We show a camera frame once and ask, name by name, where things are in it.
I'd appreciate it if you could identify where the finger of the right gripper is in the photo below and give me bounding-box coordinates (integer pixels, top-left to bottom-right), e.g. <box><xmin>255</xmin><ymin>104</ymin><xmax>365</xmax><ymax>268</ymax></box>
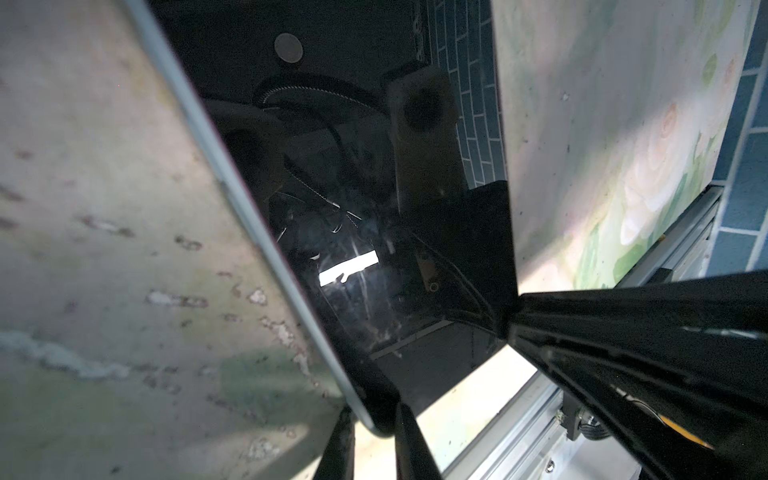
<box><xmin>509</xmin><ymin>338</ymin><xmax>767</xmax><ymax>479</ymax></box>
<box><xmin>506</xmin><ymin>271</ymin><xmax>767</xmax><ymax>336</ymax></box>

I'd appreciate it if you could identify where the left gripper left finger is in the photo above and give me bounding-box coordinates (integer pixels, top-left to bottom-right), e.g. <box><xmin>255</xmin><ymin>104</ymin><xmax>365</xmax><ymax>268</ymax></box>
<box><xmin>313</xmin><ymin>406</ymin><xmax>355</xmax><ymax>480</ymax></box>

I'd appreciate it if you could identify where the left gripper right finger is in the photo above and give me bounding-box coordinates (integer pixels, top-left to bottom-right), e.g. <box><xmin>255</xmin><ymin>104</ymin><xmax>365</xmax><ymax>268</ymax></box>
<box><xmin>395</xmin><ymin>403</ymin><xmax>442</xmax><ymax>480</ymax></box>

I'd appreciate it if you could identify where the black phone screen up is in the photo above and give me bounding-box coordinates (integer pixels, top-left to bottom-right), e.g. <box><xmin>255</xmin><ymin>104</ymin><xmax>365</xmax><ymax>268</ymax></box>
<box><xmin>149</xmin><ymin>1</ymin><xmax>516</xmax><ymax>405</ymax></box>

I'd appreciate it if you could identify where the aluminium front rail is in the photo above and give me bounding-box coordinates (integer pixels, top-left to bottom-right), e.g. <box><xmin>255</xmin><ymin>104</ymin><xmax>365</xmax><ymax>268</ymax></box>
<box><xmin>445</xmin><ymin>186</ymin><xmax>739</xmax><ymax>479</ymax></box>

